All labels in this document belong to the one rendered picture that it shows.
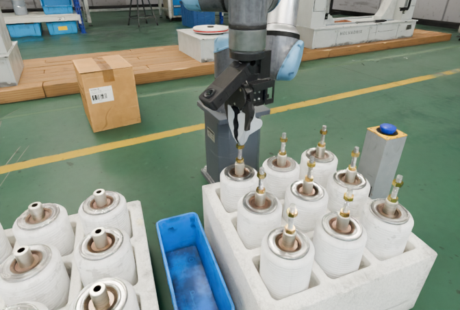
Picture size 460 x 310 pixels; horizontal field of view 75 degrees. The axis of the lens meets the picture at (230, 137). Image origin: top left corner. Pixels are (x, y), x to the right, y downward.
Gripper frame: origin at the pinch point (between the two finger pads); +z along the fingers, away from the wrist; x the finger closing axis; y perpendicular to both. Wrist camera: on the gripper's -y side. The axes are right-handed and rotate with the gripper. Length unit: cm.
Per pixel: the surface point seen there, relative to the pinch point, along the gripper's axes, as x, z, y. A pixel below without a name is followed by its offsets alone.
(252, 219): -14.1, 10.1, -6.2
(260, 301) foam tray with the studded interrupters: -25.3, 16.7, -13.2
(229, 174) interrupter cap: 0.5, 9.2, -1.9
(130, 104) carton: 97, 24, 3
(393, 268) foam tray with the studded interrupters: -34.9, 16.6, 12.2
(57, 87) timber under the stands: 166, 30, -22
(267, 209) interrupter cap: -14.3, 9.2, -2.5
